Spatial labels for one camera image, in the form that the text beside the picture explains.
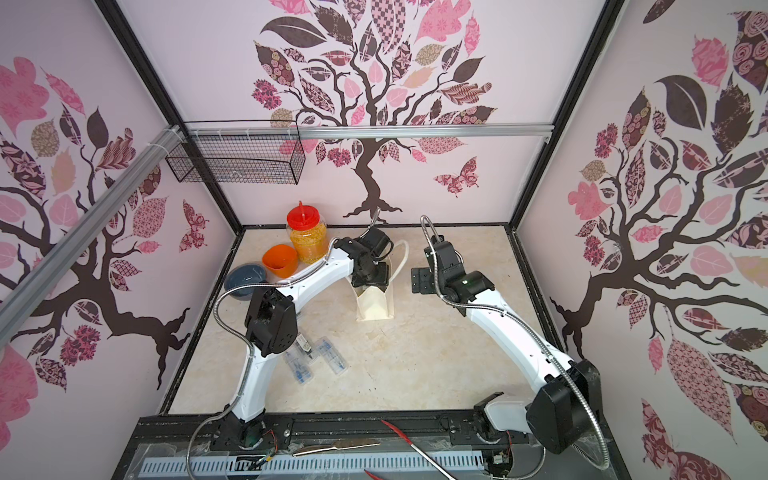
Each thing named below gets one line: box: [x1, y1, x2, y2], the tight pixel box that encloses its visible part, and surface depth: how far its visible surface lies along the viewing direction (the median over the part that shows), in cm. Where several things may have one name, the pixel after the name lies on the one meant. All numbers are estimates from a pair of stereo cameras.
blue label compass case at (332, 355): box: [315, 336, 348, 376], surface depth 87 cm
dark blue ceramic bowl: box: [224, 263, 267, 301], surface depth 102 cm
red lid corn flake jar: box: [286, 201, 328, 264], surface depth 102 cm
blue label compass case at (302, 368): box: [284, 349, 313, 385], surface depth 85 cm
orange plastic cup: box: [262, 244, 299, 279], surface depth 107 cm
